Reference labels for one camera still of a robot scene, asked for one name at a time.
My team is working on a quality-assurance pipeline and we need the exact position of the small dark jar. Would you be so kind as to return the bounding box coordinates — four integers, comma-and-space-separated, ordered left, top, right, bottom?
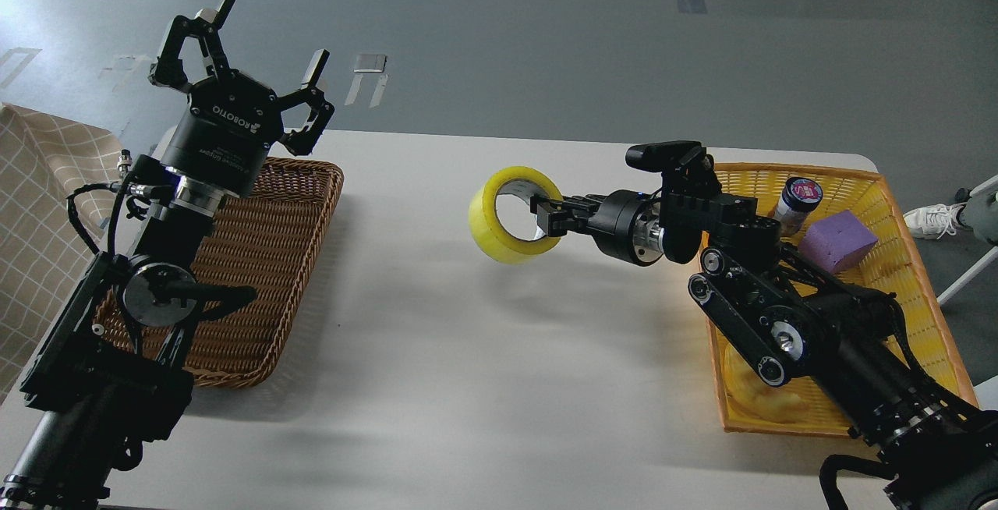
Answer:
770, 176, 823, 237

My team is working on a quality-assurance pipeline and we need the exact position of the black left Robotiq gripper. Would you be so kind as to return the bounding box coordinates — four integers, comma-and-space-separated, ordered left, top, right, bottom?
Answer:
150, 0, 336, 199

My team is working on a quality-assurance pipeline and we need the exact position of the yellow tape roll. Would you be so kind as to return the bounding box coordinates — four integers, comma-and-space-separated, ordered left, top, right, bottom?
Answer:
468, 166, 563, 264

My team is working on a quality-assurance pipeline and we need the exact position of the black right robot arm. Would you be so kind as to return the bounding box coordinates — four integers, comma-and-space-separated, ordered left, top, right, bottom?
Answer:
527, 159, 996, 509

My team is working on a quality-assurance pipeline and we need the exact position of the yellow toy croissant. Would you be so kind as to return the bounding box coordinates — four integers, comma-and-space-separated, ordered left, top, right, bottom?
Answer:
721, 344, 809, 423

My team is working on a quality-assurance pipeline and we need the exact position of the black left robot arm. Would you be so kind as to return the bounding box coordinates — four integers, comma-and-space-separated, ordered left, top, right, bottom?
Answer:
2, 0, 334, 509

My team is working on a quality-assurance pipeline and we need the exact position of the beige checkered cloth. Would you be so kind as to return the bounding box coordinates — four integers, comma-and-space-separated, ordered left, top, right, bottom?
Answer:
1, 104, 122, 397

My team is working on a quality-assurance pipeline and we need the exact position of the yellow wicker basket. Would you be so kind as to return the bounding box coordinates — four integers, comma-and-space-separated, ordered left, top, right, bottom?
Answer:
708, 162, 978, 437

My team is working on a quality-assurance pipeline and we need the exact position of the brown wicker basket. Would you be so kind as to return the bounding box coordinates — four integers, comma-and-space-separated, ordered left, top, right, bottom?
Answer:
128, 158, 345, 388

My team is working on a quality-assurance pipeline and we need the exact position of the purple foam block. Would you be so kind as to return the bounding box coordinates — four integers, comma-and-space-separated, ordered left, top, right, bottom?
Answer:
798, 209, 878, 273

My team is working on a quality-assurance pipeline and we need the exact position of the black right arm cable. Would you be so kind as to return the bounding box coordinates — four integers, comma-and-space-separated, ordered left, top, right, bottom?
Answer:
819, 454, 897, 510

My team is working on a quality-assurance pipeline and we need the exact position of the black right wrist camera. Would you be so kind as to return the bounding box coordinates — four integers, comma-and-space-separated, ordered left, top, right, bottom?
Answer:
626, 140, 706, 173

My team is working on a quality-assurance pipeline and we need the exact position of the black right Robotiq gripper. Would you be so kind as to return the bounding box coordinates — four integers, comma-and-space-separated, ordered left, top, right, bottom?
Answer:
530, 189, 664, 266

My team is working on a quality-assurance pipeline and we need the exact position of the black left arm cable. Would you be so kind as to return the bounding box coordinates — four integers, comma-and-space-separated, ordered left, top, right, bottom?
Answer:
66, 182, 129, 257

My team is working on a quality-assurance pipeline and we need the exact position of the white sneaker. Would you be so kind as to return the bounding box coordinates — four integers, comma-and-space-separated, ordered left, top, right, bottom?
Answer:
903, 202, 970, 239

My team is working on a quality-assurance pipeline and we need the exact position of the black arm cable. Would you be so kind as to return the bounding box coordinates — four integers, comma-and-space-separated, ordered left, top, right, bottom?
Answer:
66, 182, 129, 257
819, 454, 897, 510

